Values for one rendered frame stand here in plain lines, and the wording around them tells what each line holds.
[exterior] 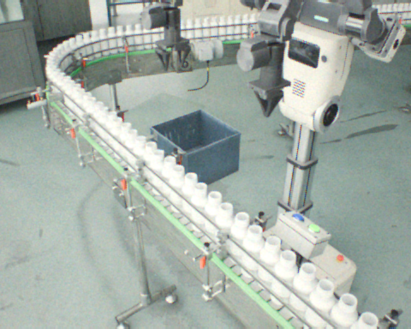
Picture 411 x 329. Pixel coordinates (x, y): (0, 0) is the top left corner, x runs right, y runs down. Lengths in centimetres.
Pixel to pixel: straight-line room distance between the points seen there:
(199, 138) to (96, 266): 102
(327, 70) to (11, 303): 206
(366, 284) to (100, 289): 155
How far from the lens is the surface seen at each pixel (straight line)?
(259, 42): 100
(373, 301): 258
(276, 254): 109
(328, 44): 149
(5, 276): 278
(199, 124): 218
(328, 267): 230
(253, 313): 123
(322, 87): 155
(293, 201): 191
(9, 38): 438
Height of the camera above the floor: 192
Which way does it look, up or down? 34 degrees down
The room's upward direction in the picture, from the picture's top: 1 degrees clockwise
